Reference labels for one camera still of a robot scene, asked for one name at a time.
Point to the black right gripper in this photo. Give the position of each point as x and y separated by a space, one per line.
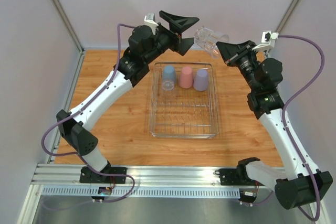
238 54

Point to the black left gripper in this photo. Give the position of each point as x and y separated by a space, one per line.
177 24

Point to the clear glass cup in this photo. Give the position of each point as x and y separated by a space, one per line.
167 87
207 39

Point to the lavender plastic cup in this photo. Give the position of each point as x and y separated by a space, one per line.
201 80

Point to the blue plastic cup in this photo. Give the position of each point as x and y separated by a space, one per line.
169 73

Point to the pink plastic cup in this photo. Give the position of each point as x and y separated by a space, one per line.
186 77

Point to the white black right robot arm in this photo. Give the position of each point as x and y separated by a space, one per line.
302 182

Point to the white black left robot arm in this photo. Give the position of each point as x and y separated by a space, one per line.
75 125

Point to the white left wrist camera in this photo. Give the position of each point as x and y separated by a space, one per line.
149 20

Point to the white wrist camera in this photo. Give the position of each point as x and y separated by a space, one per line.
268 41
149 20

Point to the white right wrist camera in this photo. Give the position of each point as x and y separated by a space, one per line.
268 41

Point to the metal wire dish rack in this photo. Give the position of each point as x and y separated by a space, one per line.
188 113

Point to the aluminium frame post right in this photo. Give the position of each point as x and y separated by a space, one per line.
287 15

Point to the aluminium frame post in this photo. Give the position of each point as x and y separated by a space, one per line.
65 20
287 15

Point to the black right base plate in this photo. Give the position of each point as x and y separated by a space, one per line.
235 177

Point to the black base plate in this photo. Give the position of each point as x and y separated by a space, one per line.
235 177
87 176

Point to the aluminium frame post left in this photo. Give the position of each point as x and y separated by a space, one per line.
65 20

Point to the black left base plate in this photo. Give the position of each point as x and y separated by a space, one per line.
87 176

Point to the slotted white cable duct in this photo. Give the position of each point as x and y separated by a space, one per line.
230 193

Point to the aluminium front rail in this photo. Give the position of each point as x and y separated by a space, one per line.
145 176

